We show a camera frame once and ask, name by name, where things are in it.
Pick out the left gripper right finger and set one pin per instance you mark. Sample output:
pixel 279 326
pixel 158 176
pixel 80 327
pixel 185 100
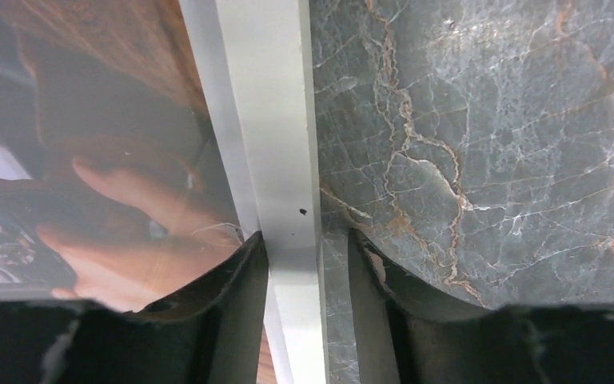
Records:
pixel 407 330

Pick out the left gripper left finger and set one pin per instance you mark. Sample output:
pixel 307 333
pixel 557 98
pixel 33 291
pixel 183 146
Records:
pixel 228 303

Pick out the white photo frame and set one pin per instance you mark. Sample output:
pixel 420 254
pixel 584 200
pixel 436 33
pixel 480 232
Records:
pixel 254 59

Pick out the photo in frame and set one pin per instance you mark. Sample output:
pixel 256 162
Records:
pixel 113 194

